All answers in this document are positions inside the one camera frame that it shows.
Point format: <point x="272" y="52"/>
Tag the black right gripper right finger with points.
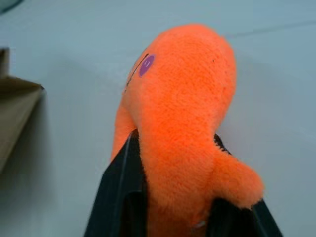
<point x="249" y="219"/>

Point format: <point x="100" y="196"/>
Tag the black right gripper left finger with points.
<point x="116" y="192"/>

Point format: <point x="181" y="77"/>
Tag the orange plush toy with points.
<point x="187" y="116"/>

